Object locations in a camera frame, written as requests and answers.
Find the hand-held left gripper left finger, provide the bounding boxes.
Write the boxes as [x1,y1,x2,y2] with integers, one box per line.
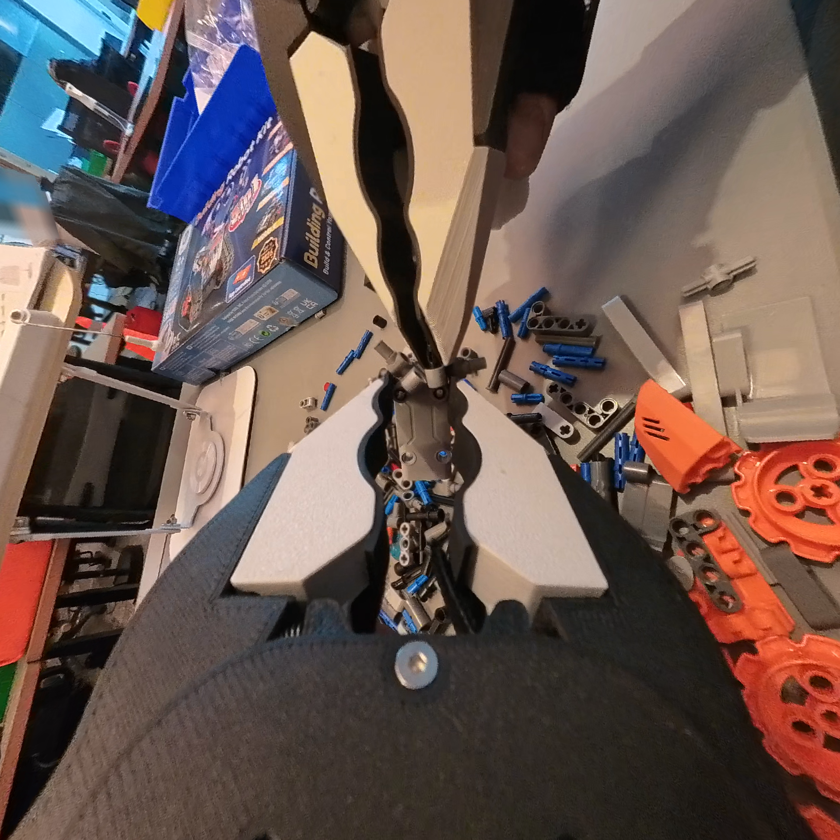
[230,379,396,634]

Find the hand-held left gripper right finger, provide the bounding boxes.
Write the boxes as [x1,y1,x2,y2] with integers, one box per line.
[446,379,608,634]

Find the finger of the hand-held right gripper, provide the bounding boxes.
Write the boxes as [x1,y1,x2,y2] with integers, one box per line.
[379,0,511,367]
[252,0,448,367]

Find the grey building piece assembly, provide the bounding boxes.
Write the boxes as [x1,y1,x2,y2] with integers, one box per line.
[375,344,487,492]

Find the pile of small building pieces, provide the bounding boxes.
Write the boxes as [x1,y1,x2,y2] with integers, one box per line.
[298,285,657,637]

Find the person's right forearm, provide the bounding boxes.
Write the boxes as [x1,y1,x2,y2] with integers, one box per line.
[504,0,595,118]

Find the person's right hand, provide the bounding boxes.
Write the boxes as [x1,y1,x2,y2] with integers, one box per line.
[502,92,560,182]

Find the blue plastic bin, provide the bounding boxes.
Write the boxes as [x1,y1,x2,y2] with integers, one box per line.
[182,62,221,110]
[147,46,296,224]

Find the dark grey panel piece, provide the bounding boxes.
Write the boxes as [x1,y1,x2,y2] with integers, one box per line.
[620,459,691,553]

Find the white plastic tray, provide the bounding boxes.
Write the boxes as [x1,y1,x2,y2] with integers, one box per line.
[136,366,257,595]

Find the blue building set box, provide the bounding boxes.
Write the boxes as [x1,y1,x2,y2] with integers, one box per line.
[152,115,347,386]

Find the clear plastic bag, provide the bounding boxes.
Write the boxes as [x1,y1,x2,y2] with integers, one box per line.
[185,0,262,63]

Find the orange curved panel piece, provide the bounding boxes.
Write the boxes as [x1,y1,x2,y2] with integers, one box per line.
[633,379,742,494]

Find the black beam with holes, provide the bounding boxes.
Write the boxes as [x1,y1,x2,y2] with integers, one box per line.
[668,508,744,616]

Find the light grey long slat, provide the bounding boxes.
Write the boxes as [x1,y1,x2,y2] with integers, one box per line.
[600,295,688,396]

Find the clear acrylic stand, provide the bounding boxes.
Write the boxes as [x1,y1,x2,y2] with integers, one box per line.
[10,307,201,546]

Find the black storage case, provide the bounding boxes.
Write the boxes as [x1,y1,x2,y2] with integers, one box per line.
[20,375,179,526]

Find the black bag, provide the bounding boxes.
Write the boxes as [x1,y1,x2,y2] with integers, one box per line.
[51,167,188,266]

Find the red plastic part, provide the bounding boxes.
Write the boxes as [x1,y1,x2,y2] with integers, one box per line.
[123,305,164,361]

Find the orange gear wheel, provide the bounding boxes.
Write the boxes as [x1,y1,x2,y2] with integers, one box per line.
[734,633,840,791]
[731,438,840,560]
[795,802,840,840]

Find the dark grey beam piece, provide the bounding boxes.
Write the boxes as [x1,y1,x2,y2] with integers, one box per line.
[755,543,840,634]

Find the light grey flat panels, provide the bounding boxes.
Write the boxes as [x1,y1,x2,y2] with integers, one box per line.
[678,297,829,444]

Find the grey cross axle connector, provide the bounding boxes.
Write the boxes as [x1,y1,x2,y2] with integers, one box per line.
[681,256,757,298]

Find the white cardboard box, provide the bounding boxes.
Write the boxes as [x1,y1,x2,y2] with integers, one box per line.
[0,246,85,546]

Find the orange beam frame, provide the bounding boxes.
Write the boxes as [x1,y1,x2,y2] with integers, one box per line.
[688,525,796,645]

